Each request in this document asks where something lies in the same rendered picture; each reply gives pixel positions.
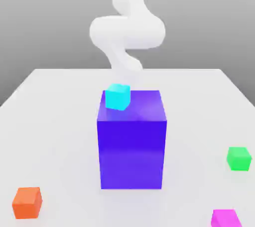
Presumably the small magenta cube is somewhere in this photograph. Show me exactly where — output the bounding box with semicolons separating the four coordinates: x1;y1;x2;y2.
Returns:
210;209;243;227

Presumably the large purple box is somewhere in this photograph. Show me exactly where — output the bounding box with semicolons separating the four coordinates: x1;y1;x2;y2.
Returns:
97;90;167;190

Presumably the small orange cube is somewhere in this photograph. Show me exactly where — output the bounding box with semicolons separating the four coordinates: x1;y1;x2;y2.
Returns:
11;187;43;220

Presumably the small green cube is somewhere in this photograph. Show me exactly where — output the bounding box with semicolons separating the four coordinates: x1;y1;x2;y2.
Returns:
226;146;253;172

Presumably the small cyan cube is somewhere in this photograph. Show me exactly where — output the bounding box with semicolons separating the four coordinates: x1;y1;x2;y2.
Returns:
105;83;131;112

